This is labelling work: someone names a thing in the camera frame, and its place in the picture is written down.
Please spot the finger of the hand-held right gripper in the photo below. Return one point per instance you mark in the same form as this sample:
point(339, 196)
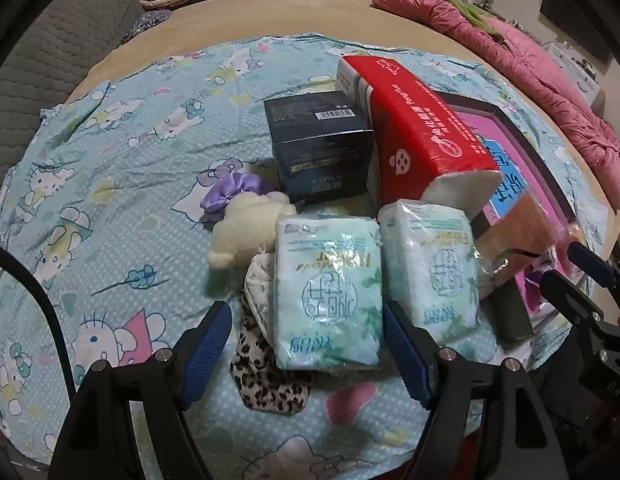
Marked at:
point(570, 297)
point(587, 261)

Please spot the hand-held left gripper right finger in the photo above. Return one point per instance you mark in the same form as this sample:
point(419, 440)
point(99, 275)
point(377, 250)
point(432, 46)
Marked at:
point(405, 350)

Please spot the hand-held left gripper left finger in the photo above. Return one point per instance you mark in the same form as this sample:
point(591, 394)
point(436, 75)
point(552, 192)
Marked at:
point(210, 345)

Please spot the clear plastic bag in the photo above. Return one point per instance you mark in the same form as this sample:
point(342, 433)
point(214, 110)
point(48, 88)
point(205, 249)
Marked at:
point(550, 240)

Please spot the leopard print scarf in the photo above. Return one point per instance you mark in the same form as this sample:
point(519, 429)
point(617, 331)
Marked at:
point(260, 360)

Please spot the green white tissue packet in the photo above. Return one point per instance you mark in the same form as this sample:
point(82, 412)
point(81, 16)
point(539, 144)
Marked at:
point(325, 300)
point(430, 270)

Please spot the cream plush toy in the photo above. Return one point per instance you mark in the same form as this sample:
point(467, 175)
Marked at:
point(240, 230)

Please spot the dark framed pink box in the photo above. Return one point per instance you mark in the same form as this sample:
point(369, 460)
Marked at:
point(495, 135)

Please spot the red tissue pack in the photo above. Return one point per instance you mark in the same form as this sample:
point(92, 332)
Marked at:
point(415, 110)

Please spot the orange soft pad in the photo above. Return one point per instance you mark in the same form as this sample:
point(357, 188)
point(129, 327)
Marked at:
point(515, 230)

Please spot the dark green roll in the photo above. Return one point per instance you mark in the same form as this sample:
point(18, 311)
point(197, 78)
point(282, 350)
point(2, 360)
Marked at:
point(510, 315)

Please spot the blue cartoon cat printed blanket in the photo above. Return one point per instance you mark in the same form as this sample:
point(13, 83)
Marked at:
point(140, 210)

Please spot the pink quilt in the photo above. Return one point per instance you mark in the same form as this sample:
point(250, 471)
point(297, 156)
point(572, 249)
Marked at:
point(540, 75)

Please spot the white dresser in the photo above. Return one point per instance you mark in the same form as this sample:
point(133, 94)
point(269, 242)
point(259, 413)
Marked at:
point(575, 67)

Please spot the black cardboard box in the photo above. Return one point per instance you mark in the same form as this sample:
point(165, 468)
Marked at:
point(315, 150)

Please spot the green cloth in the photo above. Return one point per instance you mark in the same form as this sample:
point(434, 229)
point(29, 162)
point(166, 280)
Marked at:
point(470, 10)

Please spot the dark floral pillow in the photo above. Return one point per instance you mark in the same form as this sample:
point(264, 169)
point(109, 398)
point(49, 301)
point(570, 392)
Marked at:
point(145, 22)

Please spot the grey quilted sofa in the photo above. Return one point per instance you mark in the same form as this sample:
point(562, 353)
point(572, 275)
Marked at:
point(40, 60)

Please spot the beige bed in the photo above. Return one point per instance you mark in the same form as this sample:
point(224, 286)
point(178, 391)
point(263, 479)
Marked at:
point(290, 15)

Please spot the black wall television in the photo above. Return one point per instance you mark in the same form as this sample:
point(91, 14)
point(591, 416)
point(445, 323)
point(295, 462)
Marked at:
point(560, 10)

